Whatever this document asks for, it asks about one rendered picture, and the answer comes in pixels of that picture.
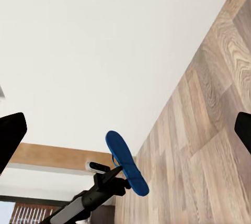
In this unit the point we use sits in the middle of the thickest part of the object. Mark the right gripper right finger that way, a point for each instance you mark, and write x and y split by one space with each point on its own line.
243 129

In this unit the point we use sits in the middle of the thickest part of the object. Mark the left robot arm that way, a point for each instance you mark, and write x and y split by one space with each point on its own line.
105 186

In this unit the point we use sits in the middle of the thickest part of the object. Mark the sliding door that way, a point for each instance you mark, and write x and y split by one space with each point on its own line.
60 157

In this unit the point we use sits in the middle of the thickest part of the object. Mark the sandal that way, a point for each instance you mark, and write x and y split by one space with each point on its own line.
122 155

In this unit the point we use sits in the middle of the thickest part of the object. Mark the fixed window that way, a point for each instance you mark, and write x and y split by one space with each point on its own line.
24 210

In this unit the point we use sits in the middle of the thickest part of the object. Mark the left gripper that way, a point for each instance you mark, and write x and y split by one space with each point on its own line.
106 185

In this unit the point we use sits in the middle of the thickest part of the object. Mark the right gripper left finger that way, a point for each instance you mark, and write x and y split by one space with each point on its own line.
12 130

